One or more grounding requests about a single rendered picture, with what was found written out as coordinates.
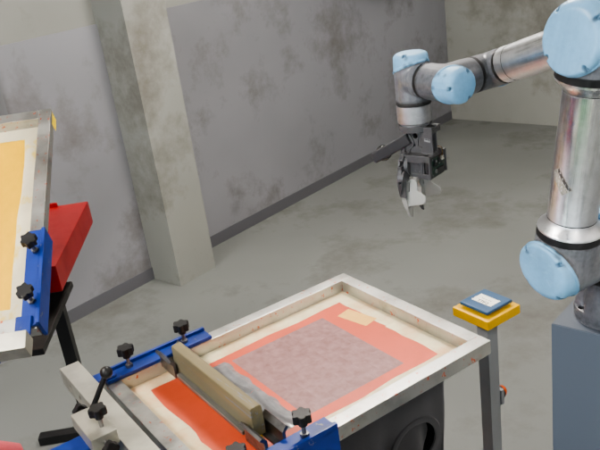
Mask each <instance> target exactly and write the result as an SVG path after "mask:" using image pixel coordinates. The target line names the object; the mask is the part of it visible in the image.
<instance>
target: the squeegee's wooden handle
mask: <svg viewBox="0 0 600 450"><path fill-rule="evenodd" d="M171 351H172V354H173V359H174V362H175V363H176V368H177V372H178V373H180V372H181V373H182V374H183V375H185V376H186V377H187V378H188V379H189V380H191V381H192V382H193V383H194V384H195V385H196V386H198V387H199V388H200V389H201V390H202V391H204V392H205V393H206V394H207V395H208V396H209V397H210V398H211V399H212V400H213V401H214V402H216V403H217V404H218V405H219V406H220V407H222V408H223V409H224V410H225V411H226V412H227V413H229V414H230V415H231V416H232V417H233V418H235V419H236V420H237V421H238V422H241V421H242V422H244V423H246V424H247V425H248V426H250V427H251V428H252V429H253V430H255V431H256V432H257V433H258V434H259V435H260V436H261V435H262V434H264V433H265V432H266V429H265V425H264V419H263V410H262V406H261V405H260V404H258V403H257V402H256V401H255V400H254V399H253V398H252V397H250V396H249V395H247V394H246V393H245V392H244V391H242V390H241V389H240V388H239V387H237V386H236V385H234V384H233V383H232V382H231V381H229V380H228V379H227V378H225V377H224V376H223V375H222V374H220V373H219V372H218V371H216V370H215V369H214V368H213V367H212V366H211V365H210V364H208V363H207V362H205V361H204V360H203V359H202V358H200V357H199V356H198V355H197V354H195V353H194V352H193V351H191V350H190V349H189V348H187V347H186V346H185V345H183V344H182V343H181V342H178V343H177V344H175V345H173V346H172V347H171Z"/></svg>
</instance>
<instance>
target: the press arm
mask: <svg viewBox="0 0 600 450"><path fill-rule="evenodd" d="M50 450H91V449H90V448H89V447H88V445H87V444H86V443H85V441H84V440H83V439H82V437H81V436H78V437H75V438H74V439H72V440H69V441H67V442H65V443H63V444H61V445H59V446H57V447H55V448H53V449H50Z"/></svg>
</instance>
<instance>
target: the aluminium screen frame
mask: <svg viewBox="0 0 600 450"><path fill-rule="evenodd" d="M342 291H344V292H346V293H347V294H349V295H351V296H354V297H356V298H358V299H360V300H362V301H364V302H365V303H367V304H370V305H372V306H374V307H376V308H378V309H380V310H381V311H383V312H385V313H389V314H391V315H393V316H395V317H397V318H398V319H400V320H402V321H405V322H407V323H409V324H411V325H413V326H414V327H416V328H418V329H421V330H423V331H425V332H427V333H429V334H430V335H433V336H435V337H437V338H440V339H442V340H444V341H446V342H447V343H449V344H451V345H453V346H456V348H455V349H454V350H452V351H450V352H448V353H446V354H444V355H442V356H440V357H439V358H437V359H436V360H434V361H432V362H430V363H428V364H426V365H424V366H423V367H421V368H419V369H418V370H416V371H414V372H412V373H410V374H408V375H407V376H405V377H403V378H401V379H400V380H398V381H396V382H394V383H392V384H391V385H389V386H387V387H385V388H383V389H381V390H380V391H378V392H377V393H375V394H373V395H371V396H369V397H367V398H365V399H363V400H362V401H361V402H359V403H357V404H354V405H353V406H351V407H349V408H347V409H345V410H344V411H343V412H340V413H338V414H337V415H335V416H333V417H331V418H329V421H331V422H334V421H335V422H336V423H337V427H338V434H339V440H340V441H341V440H342V439H344V438H347V437H348V436H350V435H352V434H353V433H355V432H356V431H358V430H359V429H362V428H363V427H365V426H367V425H369V424H370V423H372V422H374V421H375V420H377V419H379V418H380V417H382V416H384V415H386V414H387V413H390V412H391V411H393V410H395V409H396V408H397V407H399V406H401V405H403V404H405V403H407V402H408V401H410V400H412V399H414V398H415V397H416V396H418V395H420V394H422V393H424V392H425V391H427V390H429V389H431V388H433V387H434V386H436V385H437V384H439V383H441V382H442V381H444V380H446V379H448V378H450V377H452V376H453V375H455V374H456V373H458V372H459V371H462V370H463V369H465V368H467V367H469V366H470V365H472V364H474V363H475V362H477V361H479V360H480V359H482V358H484V357H486V356H487V355H489V354H491V348H490V340H488V339H486V338H484V337H481V336H479V335H477V334H475V333H473V332H471V331H468V330H467V329H464V328H462V327H460V326H457V325H455V324H453V323H452V322H450V321H446V320H444V319H442V318H440V317H438V316H436V315H434V314H432V313H430V312H427V311H424V310H422V309H421V308H419V307H417V306H414V305H412V304H409V303H407V302H405V301H403V300H401V299H399V298H397V297H395V296H392V295H390V294H388V293H386V292H384V291H381V290H379V289H377V288H375V287H373V286H370V285H368V284H366V283H364V282H362V281H360V280H358V279H355V278H353V277H351V276H348V275H346V274H345V273H342V274H340V275H338V276H336V277H334V278H332V279H328V280H326V281H324V282H322V283H320V284H318V285H316V286H314V287H310V288H308V289H306V290H304V291H302V292H300V293H298V294H295V295H293V296H291V297H288V298H286V299H284V300H282V301H279V302H277V303H276V304H272V305H270V306H268V307H266V308H263V309H261V310H260V311H258V312H254V313H252V314H250V315H247V316H246V317H244V318H241V319H239V320H237V321H233V322H231V323H230V324H228V325H225V326H223V327H221V328H219V329H216V330H214V331H212V332H209V334H210V335H211V336H212V339H209V340H207V341H205V342H203V343H201V344H199V345H197V346H193V347H191V348H189V349H190V350H192V351H193V352H194V353H195V354H197V355H198V356H199V357H200V356H202V355H204V354H207V353H210V352H211V351H213V350H215V349H217V348H220V347H222V346H225V345H227V344H228V343H231V342H233V341H235V340H237V339H239V338H242V337H244V336H246V335H248V334H250V333H253V332H255V331H257V330H258V329H262V328H264V327H266V326H268V325H270V324H272V323H274V322H276V321H279V320H281V319H284V318H286V317H288V316H289V315H291V314H294V313H297V312H299V311H301V310H303V309H305V308H307V307H309V306H311V305H313V304H317V303H319V302H320V301H322V300H324V299H327V298H329V297H331V296H333V295H336V294H338V293H340V292H342ZM165 372H167V371H166V370H165V369H164V368H163V367H162V364H161V362H158V363H156V364H154V365H152V366H149V367H147V368H145V369H143V370H142V371H138V372H136V373H134V374H131V375H129V376H128V377H126V378H123V379H120V380H118V381H116V382H113V383H112V384H110V385H108V384H107V383H106V382H105V384H104V390H105V391H106V392H107V393H108V394H109V395H110V396H111V397H112V398H113V399H114V401H115V402H116V403H117V404H118V405H119V406H120V407H121V408H122V409H123V410H124V411H125V412H126V414H127V415H128V416H129V417H130V418H131V419H132V420H133V421H134V422H135V423H136V424H137V425H138V426H139V427H140V428H141V429H142V430H143V431H144V432H145V433H146V434H147V435H148V437H149V438H150V439H151V440H152V441H153V442H154V443H155V444H156V445H157V446H158V447H159V449H160V450H190V449H189V448H188V447H187V446H186V445H185V444H184V443H183V442H182V441H181V440H180V439H179V438H178V437H177V436H176V435H175V434H174V433H173V432H172V431H171V430H170V429H169V428H168V427H167V426H166V425H165V424H164V423H163V422H162V421H161V420H160V419H159V418H158V417H157V416H156V415H155V414H154V413H153V412H152V411H151V410H150V409H149V408H148V407H147V406H146V405H145V404H144V403H143V402H142V401H141V400H140V399H139V398H138V397H137V396H136V395H135V394H134V393H133V392H132V391H131V390H130V388H133V387H135V386H137V385H139V384H141V383H143V382H146V381H148V380H150V379H152V378H155V377H157V376H159V375H161V374H163V373H165Z"/></svg>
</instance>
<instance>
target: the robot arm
mask: <svg viewBox="0 0 600 450"><path fill-rule="evenodd" d="M551 70H554V79H555V80H556V81H557V83H558V84H559V85H560V86H561V87H562V95H561V102H560V111H559V118H558V125H557V132H556V140H555V148H554V161H553V169H552V177H551V184H550V191H549V198H548V206H547V212H546V213H545V214H543V215H541V216H540V217H539V218H538V220H537V228H536V236H535V239H534V241H530V242H528V243H527V244H526V245H525V246H524V247H523V248H522V249H521V253H520V265H521V270H522V273H523V275H524V277H525V278H526V279H527V281H528V283H529V284H530V285H531V286H532V287H533V288H534V289H535V290H536V291H537V292H538V293H539V294H540V295H542V296H544V297H546V298H549V299H553V300H561V299H564V298H566V297H568V296H575V295H576V296H575V298H574V301H573V314H574V317H575V318H576V319H577V321H579V322H580V323H581V324H583V325H585V326H587V327H589V328H591V329H596V330H600V0H568V1H566V2H564V3H563V4H561V5H560V6H559V7H557V8H556V9H555V10H554V11H553V13H552V14H551V16H550V17H549V19H548V21H547V23H546V26H545V29H544V31H542V32H539V33H537V34H535V35H532V36H529V37H525V38H523V39H520V40H518V41H515V42H512V43H511V44H508V45H505V46H501V47H498V48H496V49H493V50H491V51H488V52H485V53H483V54H477V55H473V56H471V57H467V58H463V59H461V60H457V61H453V62H448V63H433V62H429V57H428V53H427V51H425V50H422V49H413V50H405V51H402V52H399V53H397V54H395V55H394V57H393V75H394V82H395V92H396V115H397V122H398V123H399V131H400V132H403V133H407V134H405V135H403V136H401V137H400V138H398V139H396V140H394V141H393V142H391V143H389V144H387V145H381V146H379V147H378V148H377V150H376V151H375V152H374V153H372V154H371V157H372V159H373V161H374V162H375V163H378V162H380V161H387V160H388V159H389V158H390V157H391V156H392V154H394V153H396V152H398V151H399V150H401V153H400V156H399V158H398V166H397V186H398V191H399V195H400V197H401V199H402V202H403V205H404V208H405V210H406V211H407V213H408V215H409V217H411V218H412V217H413V206H415V205H419V206H420V207H421V209H422V210H424V209H425V206H426V201H427V196H435V195H439V194H440V193H441V187H440V186H438V185H437V184H435V183H433V182H432V181H431V180H432V179H434V178H435V177H436V176H438V175H439V174H441V173H442V172H444V171H447V163H446V148H445V147H442V146H440V147H438V141H437V131H439V130H440V123H432V107H431V101H436V102H441V103H443V104H463V103H465V102H467V101H468V99H469V98H470V97H472V95H473V94H476V93H478V92H481V91H484V90H488V89H491V88H496V87H501V86H505V85H507V84H509V83H511V82H514V81H516V80H519V79H525V78H527V77H530V76H534V75H537V74H539V73H543V72H546V71H551ZM410 177H413V179H409V178H410Z"/></svg>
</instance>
